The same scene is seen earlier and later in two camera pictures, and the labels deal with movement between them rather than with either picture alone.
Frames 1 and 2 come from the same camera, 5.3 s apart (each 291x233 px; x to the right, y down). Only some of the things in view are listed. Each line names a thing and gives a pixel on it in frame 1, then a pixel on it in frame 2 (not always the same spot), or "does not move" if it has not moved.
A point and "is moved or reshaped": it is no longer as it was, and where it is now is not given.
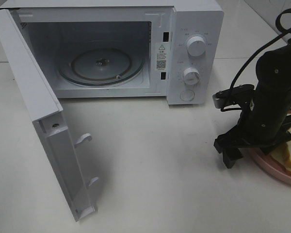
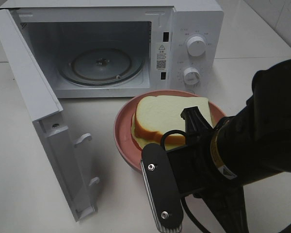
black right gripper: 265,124 -> 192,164
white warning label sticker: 161,55 does not move
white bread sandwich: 288,155 is moved or reshaped
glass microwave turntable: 102,66 does not move
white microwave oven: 127,48 does not move
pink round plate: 268,163 is moved or reshaped
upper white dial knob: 196,46 does not move
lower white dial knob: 191,75 does not move
